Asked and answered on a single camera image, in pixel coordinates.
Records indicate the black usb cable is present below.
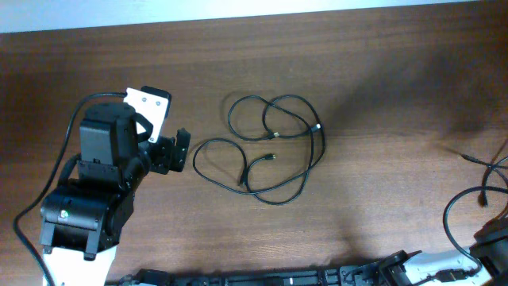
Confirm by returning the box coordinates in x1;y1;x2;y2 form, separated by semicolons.
226;94;322;164
191;94;326;206
460;138;508;207

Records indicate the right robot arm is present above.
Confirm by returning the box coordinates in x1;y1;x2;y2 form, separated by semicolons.
378;218;507;286

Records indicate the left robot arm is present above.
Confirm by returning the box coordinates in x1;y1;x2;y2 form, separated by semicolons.
40;86;191;285

